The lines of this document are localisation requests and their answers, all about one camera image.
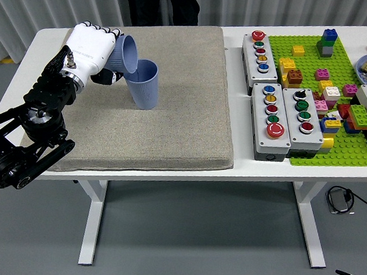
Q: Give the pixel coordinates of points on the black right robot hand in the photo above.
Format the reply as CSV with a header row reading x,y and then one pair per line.
x,y
343,274

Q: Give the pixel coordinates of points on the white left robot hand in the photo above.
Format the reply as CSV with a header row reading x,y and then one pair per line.
x,y
90,49

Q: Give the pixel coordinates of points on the blue ribbed plastic cup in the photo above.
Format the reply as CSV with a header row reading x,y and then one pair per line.
x,y
128,53
144,93

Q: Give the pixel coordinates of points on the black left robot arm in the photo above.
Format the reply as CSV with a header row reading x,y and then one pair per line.
x,y
2,162

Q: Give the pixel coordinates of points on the white table leg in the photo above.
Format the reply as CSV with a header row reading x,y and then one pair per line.
x,y
310,223
93,219

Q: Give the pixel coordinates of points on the person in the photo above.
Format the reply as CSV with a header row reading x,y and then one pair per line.
x,y
146,8

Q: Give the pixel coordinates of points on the grey power adapter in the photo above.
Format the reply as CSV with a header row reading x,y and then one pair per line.
x,y
339,200

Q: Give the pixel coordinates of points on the grey-brown fabric mat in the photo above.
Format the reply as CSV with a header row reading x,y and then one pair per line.
x,y
170,129

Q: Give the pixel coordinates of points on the yellow rounded toy brick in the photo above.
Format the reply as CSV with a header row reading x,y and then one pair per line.
x,y
327,141

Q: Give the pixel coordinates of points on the blue and yellow brick stack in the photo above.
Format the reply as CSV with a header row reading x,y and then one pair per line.
x,y
327,128

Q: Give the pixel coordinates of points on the grey box large red button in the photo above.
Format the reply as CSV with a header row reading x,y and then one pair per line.
x,y
264,141

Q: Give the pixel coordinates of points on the light green toy brick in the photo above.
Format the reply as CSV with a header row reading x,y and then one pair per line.
x,y
360,115

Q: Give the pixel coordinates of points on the red toy brick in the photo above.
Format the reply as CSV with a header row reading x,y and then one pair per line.
x,y
343,110

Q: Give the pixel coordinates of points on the light pink toy brick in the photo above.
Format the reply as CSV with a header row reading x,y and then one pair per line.
x,y
320,106

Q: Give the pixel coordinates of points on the white pleated curtain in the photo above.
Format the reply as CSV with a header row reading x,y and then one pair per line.
x,y
255,0

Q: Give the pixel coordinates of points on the five-button grey control box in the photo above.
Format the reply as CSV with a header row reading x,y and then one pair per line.
x,y
269,75

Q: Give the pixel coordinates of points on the dark red small brick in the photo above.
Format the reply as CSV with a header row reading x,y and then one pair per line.
x,y
317,96

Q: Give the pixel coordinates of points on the white toy brick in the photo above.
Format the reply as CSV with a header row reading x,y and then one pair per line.
x,y
331,94

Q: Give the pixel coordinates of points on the magenta toy brick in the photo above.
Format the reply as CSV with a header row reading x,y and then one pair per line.
x,y
350,90

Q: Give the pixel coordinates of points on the large yellow toy brick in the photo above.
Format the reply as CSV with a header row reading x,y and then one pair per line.
x,y
287,64

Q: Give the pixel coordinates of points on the brown toy brick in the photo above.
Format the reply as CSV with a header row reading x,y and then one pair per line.
x,y
294,77

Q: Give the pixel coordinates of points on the small yellow toy brick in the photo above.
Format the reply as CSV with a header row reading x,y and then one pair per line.
x,y
298,50

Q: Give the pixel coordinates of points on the green studded baseplate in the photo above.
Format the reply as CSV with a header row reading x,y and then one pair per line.
x,y
310,40

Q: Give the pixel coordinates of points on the grey toy brick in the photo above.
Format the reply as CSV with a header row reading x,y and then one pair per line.
x,y
325,52

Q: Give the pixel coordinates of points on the dark green toy brick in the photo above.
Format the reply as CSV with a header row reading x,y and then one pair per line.
x,y
325,43

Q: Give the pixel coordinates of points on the blue toy brick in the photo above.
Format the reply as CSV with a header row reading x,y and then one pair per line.
x,y
330,35

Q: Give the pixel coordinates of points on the grey box black selector switch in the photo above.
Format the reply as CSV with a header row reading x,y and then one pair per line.
x,y
312,138

